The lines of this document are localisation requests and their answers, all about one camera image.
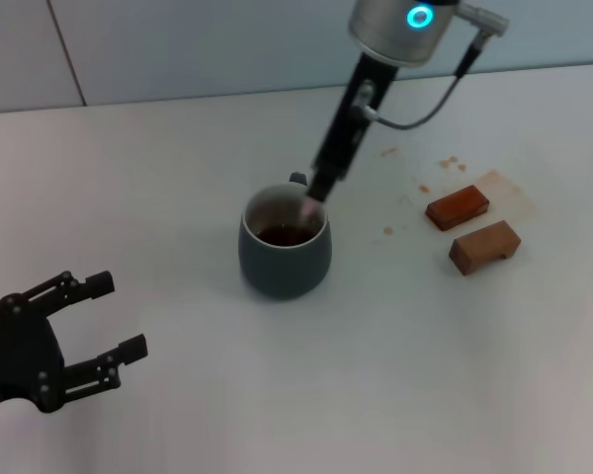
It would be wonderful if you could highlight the dark reddish wooden block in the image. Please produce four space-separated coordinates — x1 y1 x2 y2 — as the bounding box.
424 184 491 232

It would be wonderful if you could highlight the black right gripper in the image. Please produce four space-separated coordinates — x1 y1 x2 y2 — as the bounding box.
304 52 400 203

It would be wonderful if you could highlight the grey ceramic cup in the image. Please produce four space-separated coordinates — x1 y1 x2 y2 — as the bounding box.
236 171 334 300

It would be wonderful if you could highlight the pink handled metal spoon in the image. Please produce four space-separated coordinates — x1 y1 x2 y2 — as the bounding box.
299 197 322 223

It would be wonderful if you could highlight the light brown wooden block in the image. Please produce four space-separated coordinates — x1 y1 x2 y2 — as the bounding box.
448 220 522 277

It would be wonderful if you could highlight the grey right gripper cable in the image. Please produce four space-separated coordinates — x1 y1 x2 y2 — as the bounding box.
363 29 486 130

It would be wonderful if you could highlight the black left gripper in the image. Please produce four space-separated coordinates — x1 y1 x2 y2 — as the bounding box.
0 270 149 414

